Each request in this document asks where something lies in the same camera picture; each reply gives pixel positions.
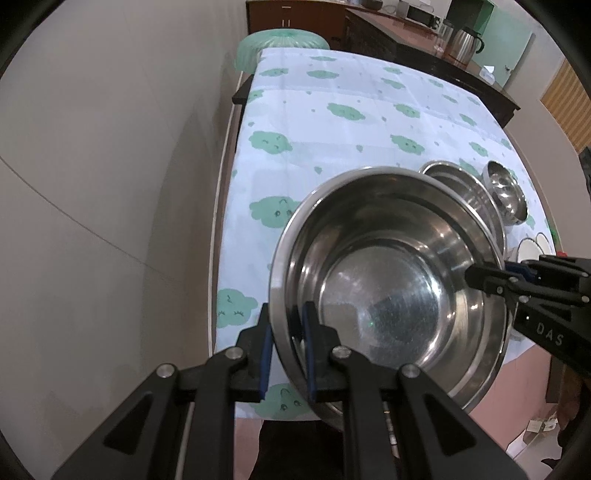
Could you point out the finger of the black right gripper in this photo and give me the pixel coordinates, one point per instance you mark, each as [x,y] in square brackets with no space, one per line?
[496,281]
[554,271]

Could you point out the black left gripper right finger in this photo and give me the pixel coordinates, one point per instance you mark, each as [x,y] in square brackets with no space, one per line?
[398,423]

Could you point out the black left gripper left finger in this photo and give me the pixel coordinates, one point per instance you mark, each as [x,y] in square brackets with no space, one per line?
[180,423]

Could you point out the white enamel plate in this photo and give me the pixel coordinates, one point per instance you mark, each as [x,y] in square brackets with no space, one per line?
[531,248]

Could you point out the large steel mixing bowl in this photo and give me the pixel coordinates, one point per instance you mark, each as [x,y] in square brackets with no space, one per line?
[382,252]

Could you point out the small steel bowl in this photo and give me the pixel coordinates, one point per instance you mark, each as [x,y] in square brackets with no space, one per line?
[506,193]

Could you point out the medium steel bowl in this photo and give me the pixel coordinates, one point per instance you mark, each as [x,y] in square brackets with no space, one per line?
[473,191]

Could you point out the steel thermos jug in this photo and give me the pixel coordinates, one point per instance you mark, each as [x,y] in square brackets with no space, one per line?
[464,45]

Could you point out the dark wooden sideboard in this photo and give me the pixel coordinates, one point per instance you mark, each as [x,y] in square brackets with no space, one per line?
[376,36]

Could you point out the white green cloud tablecloth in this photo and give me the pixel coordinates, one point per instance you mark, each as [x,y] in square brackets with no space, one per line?
[312,115]

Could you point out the microwave oven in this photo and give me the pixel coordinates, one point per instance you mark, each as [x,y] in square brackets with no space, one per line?
[422,17]

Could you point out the brown wooden cabinet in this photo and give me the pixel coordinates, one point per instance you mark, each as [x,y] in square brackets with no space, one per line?
[325,18]

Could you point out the dark wooden bench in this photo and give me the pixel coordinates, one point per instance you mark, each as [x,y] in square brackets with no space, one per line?
[241,95]

